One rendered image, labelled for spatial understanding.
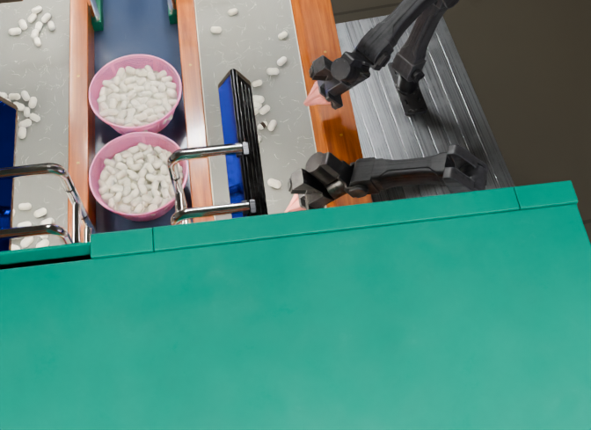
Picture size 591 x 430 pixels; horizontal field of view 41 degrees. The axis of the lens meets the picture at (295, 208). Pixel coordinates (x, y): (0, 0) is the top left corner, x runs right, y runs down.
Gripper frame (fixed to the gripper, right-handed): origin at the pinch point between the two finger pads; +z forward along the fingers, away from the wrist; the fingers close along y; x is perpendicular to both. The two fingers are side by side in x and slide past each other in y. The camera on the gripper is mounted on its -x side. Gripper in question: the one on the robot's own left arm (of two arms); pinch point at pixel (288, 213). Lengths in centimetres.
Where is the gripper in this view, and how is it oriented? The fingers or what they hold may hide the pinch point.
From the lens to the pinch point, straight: 202.3
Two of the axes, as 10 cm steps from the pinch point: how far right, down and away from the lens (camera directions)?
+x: 6.6, 3.0, 6.9
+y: 1.3, 8.6, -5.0
